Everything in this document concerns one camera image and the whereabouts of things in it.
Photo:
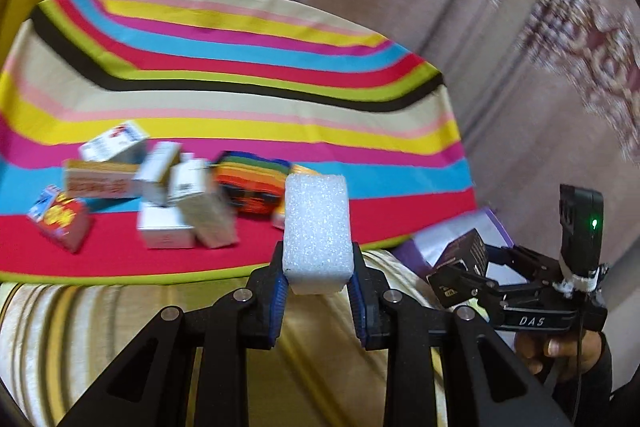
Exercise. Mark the person's right hand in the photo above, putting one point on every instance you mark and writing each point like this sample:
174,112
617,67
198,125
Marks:
581,352

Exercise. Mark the gold medicine box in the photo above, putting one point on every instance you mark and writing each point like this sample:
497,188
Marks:
94,179

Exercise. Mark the rainbow striped cloth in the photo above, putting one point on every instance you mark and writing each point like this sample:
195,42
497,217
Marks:
273,78

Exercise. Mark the purple white storage box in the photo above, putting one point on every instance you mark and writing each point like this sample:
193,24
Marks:
422,250

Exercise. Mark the white medicine box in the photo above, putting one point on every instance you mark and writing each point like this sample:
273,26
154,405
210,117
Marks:
194,191

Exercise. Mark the red yellow small box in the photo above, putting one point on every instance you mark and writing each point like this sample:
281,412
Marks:
63,219

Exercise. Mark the small white printed box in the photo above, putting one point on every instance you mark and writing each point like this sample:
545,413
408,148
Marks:
163,227

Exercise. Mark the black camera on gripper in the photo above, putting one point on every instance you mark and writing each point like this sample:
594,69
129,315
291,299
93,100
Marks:
581,220

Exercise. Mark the black cosmetic box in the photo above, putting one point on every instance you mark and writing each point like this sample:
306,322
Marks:
460,270

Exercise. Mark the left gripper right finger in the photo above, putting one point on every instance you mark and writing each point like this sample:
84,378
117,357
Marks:
484,381

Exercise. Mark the white blue red box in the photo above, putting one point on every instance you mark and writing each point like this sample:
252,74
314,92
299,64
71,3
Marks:
125,142

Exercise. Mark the gold white small box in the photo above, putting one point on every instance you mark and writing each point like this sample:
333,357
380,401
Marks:
153,174

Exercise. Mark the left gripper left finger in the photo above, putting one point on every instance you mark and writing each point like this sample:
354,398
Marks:
189,366

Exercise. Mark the white foam block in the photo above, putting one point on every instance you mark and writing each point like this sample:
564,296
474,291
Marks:
317,254

